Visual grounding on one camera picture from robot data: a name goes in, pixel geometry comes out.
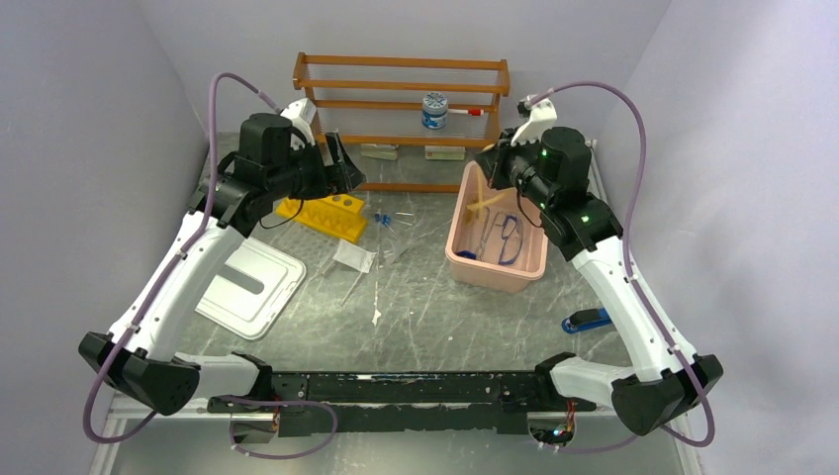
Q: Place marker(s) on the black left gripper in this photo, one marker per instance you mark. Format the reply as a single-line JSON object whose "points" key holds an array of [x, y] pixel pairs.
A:
{"points": [[346, 176]]}

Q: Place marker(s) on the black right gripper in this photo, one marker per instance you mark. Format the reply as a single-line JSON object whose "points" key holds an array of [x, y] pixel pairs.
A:
{"points": [[492, 158]]}

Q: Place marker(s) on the blue safety glasses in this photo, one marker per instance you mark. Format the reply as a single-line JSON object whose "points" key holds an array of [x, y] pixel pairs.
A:
{"points": [[511, 239]]}

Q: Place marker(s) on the metal crucible tongs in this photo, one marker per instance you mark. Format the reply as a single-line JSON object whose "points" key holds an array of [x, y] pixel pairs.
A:
{"points": [[486, 231]]}

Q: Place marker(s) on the graduated cylinder blue base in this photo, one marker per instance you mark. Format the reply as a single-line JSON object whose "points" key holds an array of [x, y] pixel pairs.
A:
{"points": [[471, 244]]}

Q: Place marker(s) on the tan rubber tubing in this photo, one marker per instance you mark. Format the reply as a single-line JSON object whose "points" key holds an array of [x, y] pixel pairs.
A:
{"points": [[478, 208]]}

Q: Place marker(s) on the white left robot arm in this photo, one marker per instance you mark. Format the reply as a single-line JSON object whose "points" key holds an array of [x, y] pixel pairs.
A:
{"points": [[138, 354]]}

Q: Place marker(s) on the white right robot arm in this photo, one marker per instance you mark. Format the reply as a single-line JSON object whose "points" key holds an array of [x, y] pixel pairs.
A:
{"points": [[666, 377]]}

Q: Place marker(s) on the white box left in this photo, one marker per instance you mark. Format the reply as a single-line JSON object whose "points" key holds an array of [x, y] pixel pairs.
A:
{"points": [[379, 151]]}

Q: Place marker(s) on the white box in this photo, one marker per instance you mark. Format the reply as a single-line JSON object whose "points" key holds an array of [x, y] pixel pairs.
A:
{"points": [[445, 152], [379, 151]]}

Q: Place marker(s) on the yellow test tube rack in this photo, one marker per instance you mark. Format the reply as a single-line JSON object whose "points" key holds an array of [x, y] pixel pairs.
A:
{"points": [[337, 216]]}

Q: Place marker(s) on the white box right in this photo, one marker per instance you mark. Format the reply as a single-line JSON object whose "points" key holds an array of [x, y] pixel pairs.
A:
{"points": [[445, 152]]}

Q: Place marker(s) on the blue capped test tube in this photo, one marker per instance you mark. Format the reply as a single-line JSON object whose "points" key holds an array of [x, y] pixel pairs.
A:
{"points": [[395, 222]]}

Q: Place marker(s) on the blue white jar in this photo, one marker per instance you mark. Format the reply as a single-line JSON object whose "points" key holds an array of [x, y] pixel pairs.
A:
{"points": [[434, 110]]}

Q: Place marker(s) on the wooden shelf rack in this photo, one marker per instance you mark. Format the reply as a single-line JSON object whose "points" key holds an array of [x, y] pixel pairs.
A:
{"points": [[377, 99]]}

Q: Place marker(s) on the pink plastic bin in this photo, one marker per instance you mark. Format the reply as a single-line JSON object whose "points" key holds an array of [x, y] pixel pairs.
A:
{"points": [[532, 261]]}

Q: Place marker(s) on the clear plastic funnel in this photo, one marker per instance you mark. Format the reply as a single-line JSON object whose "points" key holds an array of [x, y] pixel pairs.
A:
{"points": [[393, 250]]}

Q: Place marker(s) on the white plastic lid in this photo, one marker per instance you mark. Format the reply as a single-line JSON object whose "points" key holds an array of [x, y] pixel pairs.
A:
{"points": [[252, 289]]}

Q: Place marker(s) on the blue stapler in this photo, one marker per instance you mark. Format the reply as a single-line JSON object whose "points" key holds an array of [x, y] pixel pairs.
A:
{"points": [[586, 320]]}

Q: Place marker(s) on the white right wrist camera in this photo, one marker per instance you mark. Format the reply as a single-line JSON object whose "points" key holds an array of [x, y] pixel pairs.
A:
{"points": [[538, 114]]}

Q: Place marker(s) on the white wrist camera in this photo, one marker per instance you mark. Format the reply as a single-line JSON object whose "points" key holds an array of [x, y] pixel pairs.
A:
{"points": [[301, 114], [538, 114]]}

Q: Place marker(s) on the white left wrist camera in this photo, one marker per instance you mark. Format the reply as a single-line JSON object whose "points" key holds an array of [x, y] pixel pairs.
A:
{"points": [[301, 114]]}

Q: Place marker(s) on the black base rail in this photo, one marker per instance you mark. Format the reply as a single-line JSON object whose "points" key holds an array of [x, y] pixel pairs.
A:
{"points": [[306, 403]]}

